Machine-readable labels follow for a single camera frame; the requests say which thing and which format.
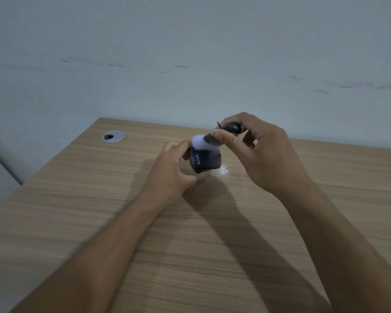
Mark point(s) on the person's right hand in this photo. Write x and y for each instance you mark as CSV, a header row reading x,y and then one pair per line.
x,y
273,159

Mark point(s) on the person's left hand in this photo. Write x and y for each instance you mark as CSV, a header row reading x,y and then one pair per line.
x,y
164,179

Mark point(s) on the person's right thumb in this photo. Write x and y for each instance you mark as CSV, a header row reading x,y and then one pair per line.
x,y
226,139

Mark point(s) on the person's right middle finger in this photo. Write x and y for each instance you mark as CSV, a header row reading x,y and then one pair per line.
x,y
249,138

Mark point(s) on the person's left thumb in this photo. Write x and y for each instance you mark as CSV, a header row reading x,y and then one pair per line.
x,y
197,179

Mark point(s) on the black small tool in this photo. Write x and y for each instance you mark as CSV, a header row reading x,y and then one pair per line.
x,y
233,127

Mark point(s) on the dark grey mouse cover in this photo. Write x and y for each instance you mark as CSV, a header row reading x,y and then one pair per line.
x,y
211,140

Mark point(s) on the black computer mouse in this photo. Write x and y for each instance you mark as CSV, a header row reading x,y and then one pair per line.
x,y
207,161

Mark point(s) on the person's left forearm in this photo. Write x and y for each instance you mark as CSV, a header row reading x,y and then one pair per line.
x,y
94,257

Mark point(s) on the person's right forearm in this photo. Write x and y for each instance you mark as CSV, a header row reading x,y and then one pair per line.
x,y
339,250

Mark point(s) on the white round piece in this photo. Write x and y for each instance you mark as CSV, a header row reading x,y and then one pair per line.
x,y
198,142

